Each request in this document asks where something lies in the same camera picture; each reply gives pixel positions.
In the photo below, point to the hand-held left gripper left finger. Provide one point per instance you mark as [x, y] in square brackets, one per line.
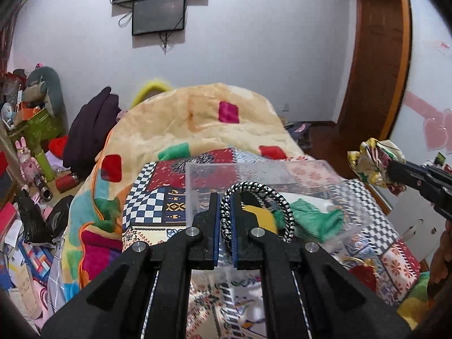
[214, 235]

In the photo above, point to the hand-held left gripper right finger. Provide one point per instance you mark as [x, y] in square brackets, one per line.
[237, 235]

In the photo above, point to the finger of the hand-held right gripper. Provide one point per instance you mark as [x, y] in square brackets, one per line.
[409, 176]

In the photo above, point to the floral scrunchie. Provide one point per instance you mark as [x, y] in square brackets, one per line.
[370, 164]

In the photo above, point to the black white braided hair band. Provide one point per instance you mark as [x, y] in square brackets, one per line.
[286, 215]

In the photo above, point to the green cloth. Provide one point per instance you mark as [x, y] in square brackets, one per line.
[314, 217]

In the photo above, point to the clear plastic box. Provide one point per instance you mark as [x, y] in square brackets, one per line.
[317, 180]

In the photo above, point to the person's right forearm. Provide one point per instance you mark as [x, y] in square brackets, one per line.
[441, 254]

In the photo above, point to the white cabinet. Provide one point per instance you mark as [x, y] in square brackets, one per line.
[416, 219]

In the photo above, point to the patchwork printed bedsheet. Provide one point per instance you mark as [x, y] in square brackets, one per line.
[169, 197]

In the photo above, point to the yellow green plush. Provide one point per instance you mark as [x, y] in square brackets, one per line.
[416, 298]

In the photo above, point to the red cloth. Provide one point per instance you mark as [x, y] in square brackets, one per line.
[363, 277]

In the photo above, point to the fleece blanket with coloured squares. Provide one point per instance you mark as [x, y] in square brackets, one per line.
[197, 120]

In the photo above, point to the grey bag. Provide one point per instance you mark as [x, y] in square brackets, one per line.
[300, 130]

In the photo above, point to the red cylinder can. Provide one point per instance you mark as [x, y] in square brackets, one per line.
[66, 182]

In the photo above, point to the yellow fuzzy cloth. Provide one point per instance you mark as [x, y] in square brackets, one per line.
[150, 90]

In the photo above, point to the dark purple clothing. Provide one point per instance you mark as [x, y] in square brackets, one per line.
[91, 127]

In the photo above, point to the black plastic bag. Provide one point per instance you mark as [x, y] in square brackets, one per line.
[37, 219]

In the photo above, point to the black flashlight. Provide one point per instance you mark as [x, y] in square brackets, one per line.
[42, 187]

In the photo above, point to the red fabric item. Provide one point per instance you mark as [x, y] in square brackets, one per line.
[58, 145]

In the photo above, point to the green tube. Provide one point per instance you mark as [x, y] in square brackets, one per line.
[45, 162]

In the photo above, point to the pink rabbit doll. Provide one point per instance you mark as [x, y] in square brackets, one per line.
[25, 157]

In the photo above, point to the green cardboard box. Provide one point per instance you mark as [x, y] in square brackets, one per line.
[37, 129]

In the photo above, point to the grey plush toy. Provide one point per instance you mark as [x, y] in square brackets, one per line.
[44, 88]

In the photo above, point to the wooden door frame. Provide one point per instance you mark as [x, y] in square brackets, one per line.
[381, 63]

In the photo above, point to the small black wall screen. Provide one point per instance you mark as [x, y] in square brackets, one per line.
[159, 16]

